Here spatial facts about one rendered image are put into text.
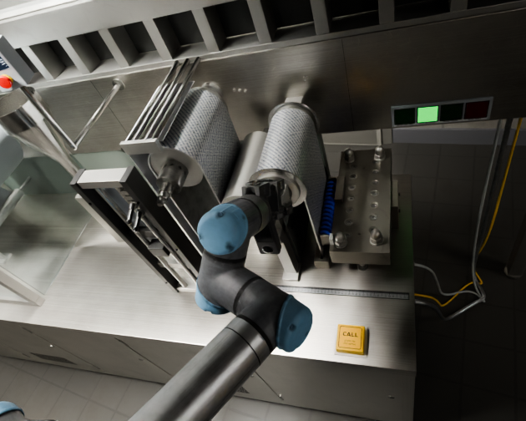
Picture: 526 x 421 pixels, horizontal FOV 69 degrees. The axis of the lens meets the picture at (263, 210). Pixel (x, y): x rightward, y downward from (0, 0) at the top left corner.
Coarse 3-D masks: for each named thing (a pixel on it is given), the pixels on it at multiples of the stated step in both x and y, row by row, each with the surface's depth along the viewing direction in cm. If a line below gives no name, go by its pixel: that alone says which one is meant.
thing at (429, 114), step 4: (420, 108) 105; (424, 108) 105; (428, 108) 104; (432, 108) 104; (436, 108) 104; (420, 112) 106; (424, 112) 106; (428, 112) 106; (432, 112) 105; (436, 112) 105; (420, 116) 107; (424, 116) 107; (428, 116) 107; (432, 116) 106; (436, 116) 106; (420, 120) 108; (424, 120) 108; (428, 120) 108; (432, 120) 107; (436, 120) 107
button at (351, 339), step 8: (344, 328) 102; (352, 328) 101; (360, 328) 101; (336, 336) 101; (344, 336) 100; (352, 336) 100; (360, 336) 99; (336, 344) 100; (344, 344) 99; (352, 344) 99; (360, 344) 98; (344, 352) 99; (352, 352) 98; (360, 352) 97
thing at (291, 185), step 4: (288, 108) 105; (292, 108) 105; (264, 176) 91; (268, 176) 91; (272, 176) 90; (276, 176) 90; (280, 176) 90; (284, 176) 90; (284, 180) 91; (288, 180) 90; (292, 180) 91; (288, 184) 91; (292, 184) 91; (292, 188) 92; (296, 188) 92; (292, 192) 93; (296, 192) 93; (292, 196) 95; (296, 196) 94; (292, 200) 96; (296, 200) 96; (292, 204) 97
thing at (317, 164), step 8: (320, 152) 114; (320, 160) 114; (312, 168) 104; (320, 168) 114; (312, 176) 104; (320, 176) 114; (312, 184) 104; (320, 184) 113; (312, 192) 104; (320, 192) 113; (312, 200) 104; (320, 200) 113; (312, 208) 104; (320, 208) 113; (312, 216) 104; (320, 216) 113; (312, 224) 104; (320, 224) 113
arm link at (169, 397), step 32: (256, 288) 60; (256, 320) 55; (288, 320) 55; (224, 352) 52; (256, 352) 53; (288, 352) 56; (192, 384) 49; (224, 384) 50; (160, 416) 46; (192, 416) 47
